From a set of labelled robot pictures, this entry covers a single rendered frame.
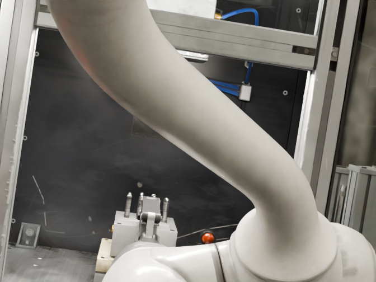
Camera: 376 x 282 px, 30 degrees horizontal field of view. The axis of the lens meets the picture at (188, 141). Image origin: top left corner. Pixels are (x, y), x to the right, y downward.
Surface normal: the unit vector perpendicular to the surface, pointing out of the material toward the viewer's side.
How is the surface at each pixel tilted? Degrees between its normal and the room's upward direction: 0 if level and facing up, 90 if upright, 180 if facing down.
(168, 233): 90
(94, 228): 90
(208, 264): 39
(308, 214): 98
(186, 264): 29
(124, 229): 90
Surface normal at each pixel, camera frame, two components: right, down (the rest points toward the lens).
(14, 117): 0.11, 0.06
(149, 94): 0.21, 0.64
